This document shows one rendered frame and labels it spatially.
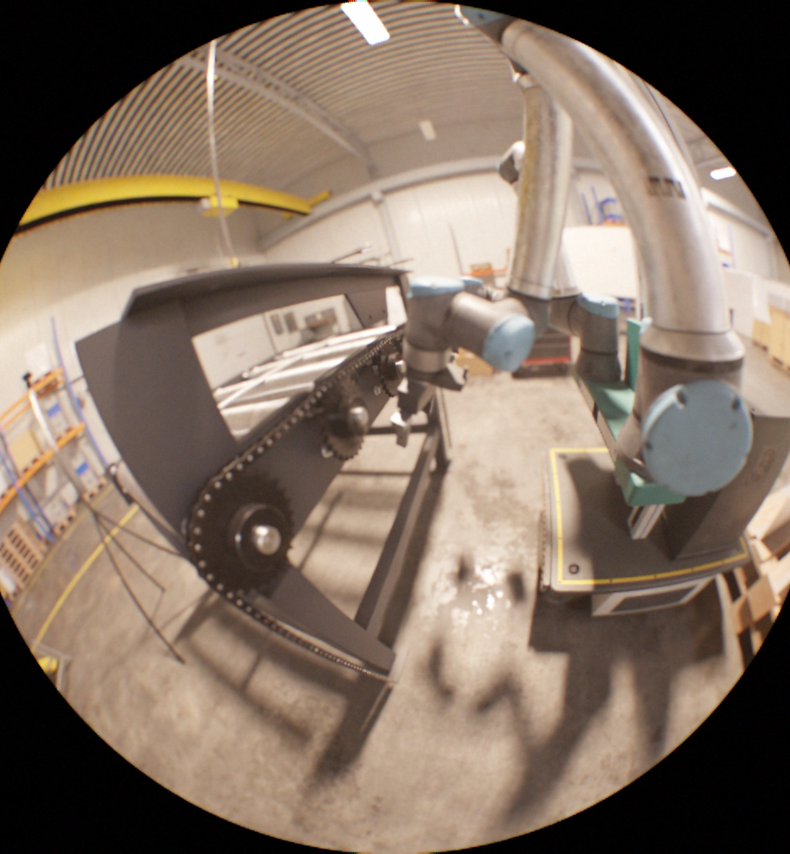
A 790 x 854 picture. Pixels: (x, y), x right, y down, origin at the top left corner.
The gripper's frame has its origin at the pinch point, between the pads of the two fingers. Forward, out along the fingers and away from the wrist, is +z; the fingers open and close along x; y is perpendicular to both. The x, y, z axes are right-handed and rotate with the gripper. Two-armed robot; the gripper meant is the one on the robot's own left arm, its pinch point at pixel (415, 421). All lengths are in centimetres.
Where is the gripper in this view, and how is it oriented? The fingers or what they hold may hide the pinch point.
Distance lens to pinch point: 62.6
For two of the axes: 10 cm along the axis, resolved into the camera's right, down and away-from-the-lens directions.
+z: -0.6, 6.9, 7.2
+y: -8.7, -3.9, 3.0
